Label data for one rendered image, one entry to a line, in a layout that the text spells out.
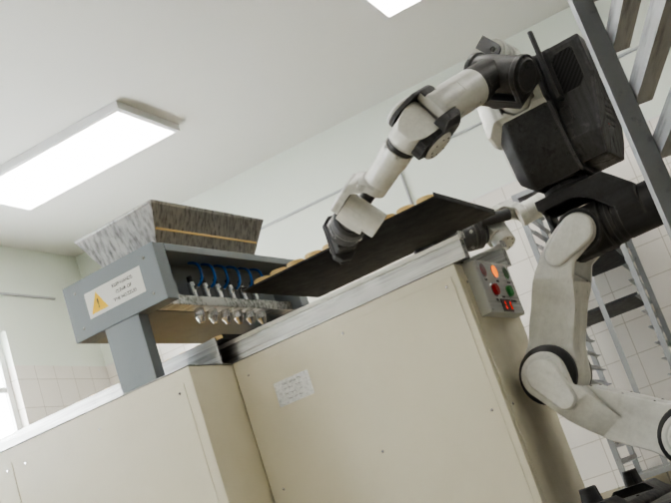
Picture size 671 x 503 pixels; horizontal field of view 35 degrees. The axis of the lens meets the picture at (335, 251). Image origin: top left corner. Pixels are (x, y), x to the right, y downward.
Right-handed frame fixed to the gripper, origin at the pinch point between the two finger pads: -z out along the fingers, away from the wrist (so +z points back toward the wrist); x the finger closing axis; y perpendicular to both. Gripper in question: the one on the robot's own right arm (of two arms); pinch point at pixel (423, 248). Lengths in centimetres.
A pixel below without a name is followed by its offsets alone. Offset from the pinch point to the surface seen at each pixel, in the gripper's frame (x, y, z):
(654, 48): -22, 162, -29
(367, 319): -20.1, 22.5, -30.4
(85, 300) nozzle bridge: 12, -12, -93
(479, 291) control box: -23.9, 38.7, -6.7
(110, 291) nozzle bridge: 11, -6, -86
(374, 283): -12.2, 24.9, -26.4
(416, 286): -17.5, 33.1, -19.4
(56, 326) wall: 138, -506, -76
